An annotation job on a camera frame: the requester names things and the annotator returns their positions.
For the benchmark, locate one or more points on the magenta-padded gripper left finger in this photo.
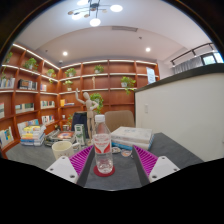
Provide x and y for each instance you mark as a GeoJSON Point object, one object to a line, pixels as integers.
{"type": "Point", "coordinates": [63, 168]}

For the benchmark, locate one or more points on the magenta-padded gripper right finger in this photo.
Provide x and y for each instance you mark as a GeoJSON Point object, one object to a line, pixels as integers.
{"type": "Point", "coordinates": [161, 166]}

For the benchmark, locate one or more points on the clear plastic water bottle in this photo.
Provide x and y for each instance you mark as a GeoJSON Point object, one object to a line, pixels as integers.
{"type": "Point", "coordinates": [102, 146]}

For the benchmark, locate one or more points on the cream mug with print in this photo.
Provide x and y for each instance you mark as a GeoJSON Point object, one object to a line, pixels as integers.
{"type": "Point", "coordinates": [61, 150]}

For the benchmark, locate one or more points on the green and white carton box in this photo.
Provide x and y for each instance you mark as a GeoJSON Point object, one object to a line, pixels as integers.
{"type": "Point", "coordinates": [79, 133]}

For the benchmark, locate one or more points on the stack of white books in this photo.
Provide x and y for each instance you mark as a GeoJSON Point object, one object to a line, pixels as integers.
{"type": "Point", "coordinates": [131, 135]}

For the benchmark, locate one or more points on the stack of colourful books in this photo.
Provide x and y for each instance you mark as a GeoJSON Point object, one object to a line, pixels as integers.
{"type": "Point", "coordinates": [32, 136]}

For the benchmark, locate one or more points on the dark blue chair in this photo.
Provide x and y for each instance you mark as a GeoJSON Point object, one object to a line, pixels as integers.
{"type": "Point", "coordinates": [79, 118]}

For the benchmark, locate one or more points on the beige chair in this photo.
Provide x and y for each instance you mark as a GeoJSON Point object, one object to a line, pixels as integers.
{"type": "Point", "coordinates": [120, 120]}

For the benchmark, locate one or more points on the wooden shelf unit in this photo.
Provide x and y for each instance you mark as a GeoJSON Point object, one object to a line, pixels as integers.
{"type": "Point", "coordinates": [113, 96]}

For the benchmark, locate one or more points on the grey window curtain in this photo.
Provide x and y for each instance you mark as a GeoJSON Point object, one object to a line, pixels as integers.
{"type": "Point", "coordinates": [188, 65]}

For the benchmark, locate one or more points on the round recessed ceiling light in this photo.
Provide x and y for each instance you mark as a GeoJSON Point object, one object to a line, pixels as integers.
{"type": "Point", "coordinates": [65, 53]}
{"type": "Point", "coordinates": [147, 49]}

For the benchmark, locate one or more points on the ceiling lamp with round globes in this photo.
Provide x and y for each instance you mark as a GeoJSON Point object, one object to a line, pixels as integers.
{"type": "Point", "coordinates": [95, 21]}

